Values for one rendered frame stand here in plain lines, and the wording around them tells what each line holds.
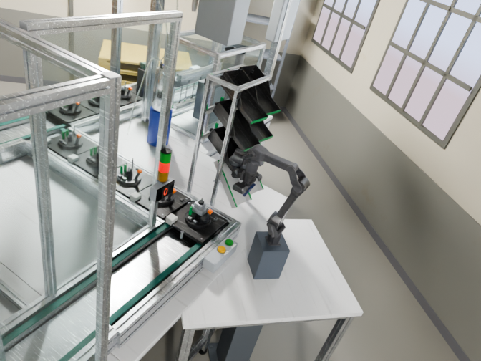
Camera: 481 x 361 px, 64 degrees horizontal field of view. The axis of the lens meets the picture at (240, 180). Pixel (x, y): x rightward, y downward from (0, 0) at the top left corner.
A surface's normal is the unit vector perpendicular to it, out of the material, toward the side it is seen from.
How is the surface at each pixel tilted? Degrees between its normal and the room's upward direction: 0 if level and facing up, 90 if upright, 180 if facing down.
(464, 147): 90
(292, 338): 0
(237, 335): 90
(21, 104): 90
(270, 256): 90
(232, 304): 0
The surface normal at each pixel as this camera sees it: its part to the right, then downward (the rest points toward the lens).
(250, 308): 0.22, -0.81
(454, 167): -0.95, -0.04
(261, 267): 0.23, 0.58
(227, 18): -0.51, 0.38
